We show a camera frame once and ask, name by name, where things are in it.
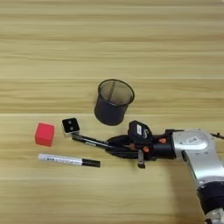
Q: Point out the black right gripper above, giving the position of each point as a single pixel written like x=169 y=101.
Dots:
x=163 y=150

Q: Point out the black marker pen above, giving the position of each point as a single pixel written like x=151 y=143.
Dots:
x=90 y=141

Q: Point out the white cube with black face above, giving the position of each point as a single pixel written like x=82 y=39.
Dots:
x=70 y=125

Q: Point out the red cube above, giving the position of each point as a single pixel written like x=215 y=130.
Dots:
x=44 y=134

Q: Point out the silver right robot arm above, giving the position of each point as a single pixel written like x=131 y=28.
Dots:
x=201 y=157

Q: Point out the black box with white label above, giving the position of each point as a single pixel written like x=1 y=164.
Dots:
x=140 y=132

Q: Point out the black mesh pen cup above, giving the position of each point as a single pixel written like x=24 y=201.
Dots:
x=109 y=112

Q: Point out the white marker with black cap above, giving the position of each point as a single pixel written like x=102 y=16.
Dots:
x=64 y=160

